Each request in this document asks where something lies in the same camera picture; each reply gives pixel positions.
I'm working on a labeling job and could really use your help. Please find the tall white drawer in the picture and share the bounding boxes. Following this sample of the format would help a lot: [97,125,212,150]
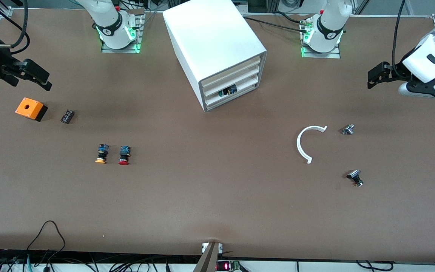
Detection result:
[204,74,259,111]

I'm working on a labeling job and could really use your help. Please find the green push button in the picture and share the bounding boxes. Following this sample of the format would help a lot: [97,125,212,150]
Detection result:
[219,85,238,98]

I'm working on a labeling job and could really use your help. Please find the orange button box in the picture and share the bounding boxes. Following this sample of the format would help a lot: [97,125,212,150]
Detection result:
[15,97,48,122]

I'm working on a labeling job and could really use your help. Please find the yellow push button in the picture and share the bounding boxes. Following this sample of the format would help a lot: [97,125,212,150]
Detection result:
[95,144,110,164]

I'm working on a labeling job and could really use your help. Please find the red push button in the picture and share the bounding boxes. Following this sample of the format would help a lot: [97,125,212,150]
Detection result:
[118,145,132,166]

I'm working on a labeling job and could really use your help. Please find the cream drawer front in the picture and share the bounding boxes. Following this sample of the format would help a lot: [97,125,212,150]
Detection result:
[202,57,260,88]

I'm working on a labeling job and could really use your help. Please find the slim white drawer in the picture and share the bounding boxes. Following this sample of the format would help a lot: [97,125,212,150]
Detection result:
[202,65,259,96]

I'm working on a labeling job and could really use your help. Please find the white drawer cabinet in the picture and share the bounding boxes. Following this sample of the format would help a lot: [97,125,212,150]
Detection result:
[163,0,268,113]

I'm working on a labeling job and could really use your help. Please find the white curved plastic piece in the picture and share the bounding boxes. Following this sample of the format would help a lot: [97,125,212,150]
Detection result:
[296,125,328,165]

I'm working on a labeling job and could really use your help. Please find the device with red light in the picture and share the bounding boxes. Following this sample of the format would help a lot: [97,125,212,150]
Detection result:
[217,260,241,272]

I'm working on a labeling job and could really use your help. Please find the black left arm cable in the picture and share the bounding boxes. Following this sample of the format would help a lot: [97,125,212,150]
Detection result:
[391,0,407,70]

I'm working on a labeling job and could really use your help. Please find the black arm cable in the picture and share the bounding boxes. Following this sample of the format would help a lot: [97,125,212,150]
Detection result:
[0,0,31,55]
[391,0,407,70]

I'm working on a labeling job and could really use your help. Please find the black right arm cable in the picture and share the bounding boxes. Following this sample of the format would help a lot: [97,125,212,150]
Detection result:
[0,0,31,55]

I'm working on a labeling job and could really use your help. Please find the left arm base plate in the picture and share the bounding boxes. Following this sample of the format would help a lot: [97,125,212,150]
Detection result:
[301,15,341,59]

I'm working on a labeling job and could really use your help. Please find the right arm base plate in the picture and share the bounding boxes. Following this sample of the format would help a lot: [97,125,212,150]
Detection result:
[101,9,142,54]

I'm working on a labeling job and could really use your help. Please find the black key switch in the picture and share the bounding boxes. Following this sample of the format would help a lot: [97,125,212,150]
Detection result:
[346,170,364,188]

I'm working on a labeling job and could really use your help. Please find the black cable on table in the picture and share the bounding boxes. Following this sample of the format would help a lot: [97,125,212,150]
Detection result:
[243,16,312,35]

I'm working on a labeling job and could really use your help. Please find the thin black cable loop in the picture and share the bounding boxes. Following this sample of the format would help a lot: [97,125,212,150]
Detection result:
[25,220,66,261]

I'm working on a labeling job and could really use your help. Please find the tangled cable bundle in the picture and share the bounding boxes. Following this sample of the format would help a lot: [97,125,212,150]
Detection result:
[0,247,203,272]

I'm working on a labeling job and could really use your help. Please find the camera mounting post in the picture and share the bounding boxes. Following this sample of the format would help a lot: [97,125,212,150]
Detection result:
[193,242,224,272]

